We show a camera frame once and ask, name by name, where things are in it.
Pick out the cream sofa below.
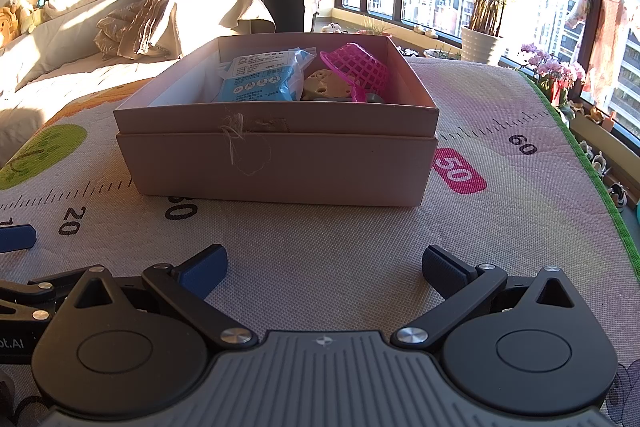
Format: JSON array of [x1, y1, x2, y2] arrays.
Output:
[[0, 0, 277, 168]]

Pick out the pink potted flowers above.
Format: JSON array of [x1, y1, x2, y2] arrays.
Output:
[[520, 43, 587, 108]]

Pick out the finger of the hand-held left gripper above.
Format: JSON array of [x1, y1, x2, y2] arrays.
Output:
[[0, 264, 107, 324], [0, 226, 37, 254]]

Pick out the hanging patterned pink garment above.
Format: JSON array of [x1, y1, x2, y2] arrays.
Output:
[[567, 0, 630, 108]]

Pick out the pink plastic toy strainer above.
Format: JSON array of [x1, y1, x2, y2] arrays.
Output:
[[320, 43, 390, 104]]

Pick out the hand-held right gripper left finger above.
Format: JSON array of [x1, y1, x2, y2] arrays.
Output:
[[74, 243, 257, 350]]

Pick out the pale cardboard box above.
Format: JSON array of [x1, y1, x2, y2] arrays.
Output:
[[112, 34, 440, 208]]

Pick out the lion plush toy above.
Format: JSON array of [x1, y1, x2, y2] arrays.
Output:
[[0, 4, 22, 48]]

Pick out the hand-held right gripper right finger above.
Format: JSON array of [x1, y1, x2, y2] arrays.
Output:
[[391, 245, 576, 350]]

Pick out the small tan plush toy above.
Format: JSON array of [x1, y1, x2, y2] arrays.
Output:
[[9, 0, 37, 34]]

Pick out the crumpled beige blanket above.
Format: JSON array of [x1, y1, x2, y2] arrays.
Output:
[[95, 0, 249, 60]]

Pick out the blue and white plastic packet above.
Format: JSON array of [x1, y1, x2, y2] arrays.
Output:
[[212, 47, 318, 104]]

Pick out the beige plastic toy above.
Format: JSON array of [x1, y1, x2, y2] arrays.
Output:
[[300, 68, 358, 102]]

